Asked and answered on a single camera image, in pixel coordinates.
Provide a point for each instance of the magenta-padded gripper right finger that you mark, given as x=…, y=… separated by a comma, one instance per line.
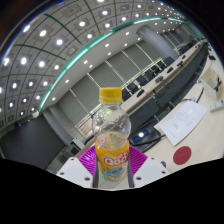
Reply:
x=150, y=171

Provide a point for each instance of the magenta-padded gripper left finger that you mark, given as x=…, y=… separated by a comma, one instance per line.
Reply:
x=75, y=172

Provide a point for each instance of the yellow-capped clear drink bottle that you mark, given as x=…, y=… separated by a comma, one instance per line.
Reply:
x=111, y=161

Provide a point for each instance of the flat round red coaster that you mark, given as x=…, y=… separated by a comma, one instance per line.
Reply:
x=182, y=155

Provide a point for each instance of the black desk console unit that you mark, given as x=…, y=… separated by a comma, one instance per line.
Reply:
x=146, y=135

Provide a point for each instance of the printed white paper sheet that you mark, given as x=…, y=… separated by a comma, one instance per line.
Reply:
x=185, y=121

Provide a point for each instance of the row of black office chairs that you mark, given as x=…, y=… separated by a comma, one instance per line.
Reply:
x=143, y=80

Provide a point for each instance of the white open paper box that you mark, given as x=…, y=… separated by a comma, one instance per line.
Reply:
x=210, y=83

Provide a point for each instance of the group of ceiling lights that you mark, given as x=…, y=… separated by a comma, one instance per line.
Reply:
x=59, y=42

